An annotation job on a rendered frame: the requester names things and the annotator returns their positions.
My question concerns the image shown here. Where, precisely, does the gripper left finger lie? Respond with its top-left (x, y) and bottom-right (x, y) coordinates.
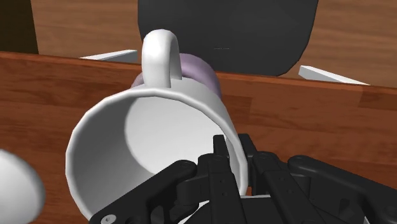
top-left (88, 134), bottom-right (248, 224)

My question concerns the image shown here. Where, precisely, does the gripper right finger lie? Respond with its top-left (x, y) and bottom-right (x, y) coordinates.
top-left (238, 133), bottom-right (397, 224)

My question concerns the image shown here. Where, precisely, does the white mug with purple band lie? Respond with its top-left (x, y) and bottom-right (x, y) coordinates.
top-left (65, 29), bottom-right (249, 220)

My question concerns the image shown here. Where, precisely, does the brown wooden table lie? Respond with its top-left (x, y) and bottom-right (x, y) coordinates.
top-left (0, 51), bottom-right (397, 224)

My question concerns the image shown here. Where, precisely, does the black chair with white base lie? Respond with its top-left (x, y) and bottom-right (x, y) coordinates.
top-left (79, 0), bottom-right (370, 87)

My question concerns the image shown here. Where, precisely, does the white round object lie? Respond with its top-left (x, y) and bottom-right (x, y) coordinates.
top-left (0, 148), bottom-right (46, 224)

